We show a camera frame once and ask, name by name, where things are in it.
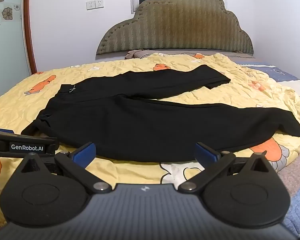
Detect yellow flower print blanket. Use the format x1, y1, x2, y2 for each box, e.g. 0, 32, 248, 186
0, 52, 300, 207

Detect black pants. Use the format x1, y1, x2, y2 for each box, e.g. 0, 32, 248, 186
21, 64, 300, 163

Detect olive padded headboard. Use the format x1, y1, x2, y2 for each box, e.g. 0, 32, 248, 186
96, 0, 254, 55

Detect brown striped cloth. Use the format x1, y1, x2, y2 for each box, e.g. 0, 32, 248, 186
125, 49, 255, 60

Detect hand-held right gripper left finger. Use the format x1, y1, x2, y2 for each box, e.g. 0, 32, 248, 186
21, 142, 114, 194

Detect frosted flower glass door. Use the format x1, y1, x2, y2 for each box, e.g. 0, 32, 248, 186
0, 0, 38, 100

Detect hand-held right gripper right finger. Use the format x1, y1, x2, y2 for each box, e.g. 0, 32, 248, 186
177, 142, 278, 194

